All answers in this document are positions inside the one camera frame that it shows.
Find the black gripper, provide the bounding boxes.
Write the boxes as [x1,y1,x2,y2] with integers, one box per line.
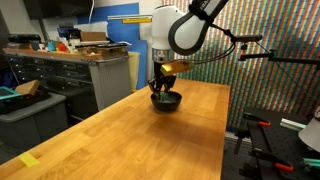
[148,60,178,95]

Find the small teal block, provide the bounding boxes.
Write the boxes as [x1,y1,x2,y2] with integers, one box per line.
[159,92,173,102]

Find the black bowl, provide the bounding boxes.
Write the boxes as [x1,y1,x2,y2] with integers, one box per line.
[150,90,183,113]

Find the wooden plank block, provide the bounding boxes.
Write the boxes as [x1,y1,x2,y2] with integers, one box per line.
[14,79,42,96]

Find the grey perforated tool cabinet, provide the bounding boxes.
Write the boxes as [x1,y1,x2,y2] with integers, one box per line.
[3,48,133,123]

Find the yellow spirit level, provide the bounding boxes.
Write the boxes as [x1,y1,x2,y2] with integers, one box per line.
[121,17,153,25]

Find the brown cardboard box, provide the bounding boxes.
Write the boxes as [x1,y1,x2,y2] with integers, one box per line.
[79,30,108,43]

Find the multicolour striped backdrop panel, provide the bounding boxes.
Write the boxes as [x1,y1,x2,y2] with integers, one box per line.
[162,0,320,133]

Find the black soft case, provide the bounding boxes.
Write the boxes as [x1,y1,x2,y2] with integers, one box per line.
[0,88,53,115]

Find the grey storage bin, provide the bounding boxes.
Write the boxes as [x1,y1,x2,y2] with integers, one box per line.
[0,92,68,152]

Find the aluminium extrusion bar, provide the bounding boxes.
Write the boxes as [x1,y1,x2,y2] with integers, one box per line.
[279,118,307,132]

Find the black perforated breadboard table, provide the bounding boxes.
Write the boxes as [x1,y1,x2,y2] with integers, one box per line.
[221,106,320,180]

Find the teal tray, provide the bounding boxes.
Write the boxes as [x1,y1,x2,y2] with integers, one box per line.
[0,85,23,102]

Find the teal bar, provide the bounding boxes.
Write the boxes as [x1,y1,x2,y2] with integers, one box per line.
[302,157,320,170]

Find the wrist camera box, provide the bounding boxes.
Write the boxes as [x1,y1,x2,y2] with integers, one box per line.
[160,59,196,77]

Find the blue wall board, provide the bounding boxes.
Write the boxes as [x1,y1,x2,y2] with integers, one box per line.
[77,2,148,90]

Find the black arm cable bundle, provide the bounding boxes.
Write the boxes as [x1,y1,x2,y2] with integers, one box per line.
[188,3,238,64]

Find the black bar camera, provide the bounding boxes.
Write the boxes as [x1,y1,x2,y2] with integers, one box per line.
[231,34,264,44]

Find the black clamp with orange handle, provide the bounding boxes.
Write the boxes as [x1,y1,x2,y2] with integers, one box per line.
[242,112,272,129]
[249,148,295,173]

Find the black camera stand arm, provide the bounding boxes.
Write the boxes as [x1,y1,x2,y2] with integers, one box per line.
[238,49,320,70]

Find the dark wall monitor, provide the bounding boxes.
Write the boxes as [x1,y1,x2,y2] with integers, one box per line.
[22,0,95,20]

